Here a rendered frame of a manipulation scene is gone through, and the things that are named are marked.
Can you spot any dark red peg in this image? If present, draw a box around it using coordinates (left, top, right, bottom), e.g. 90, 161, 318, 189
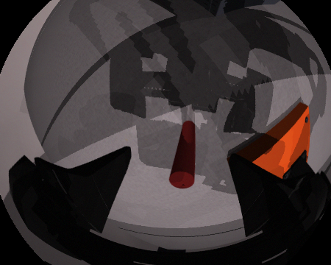
169, 121, 196, 189

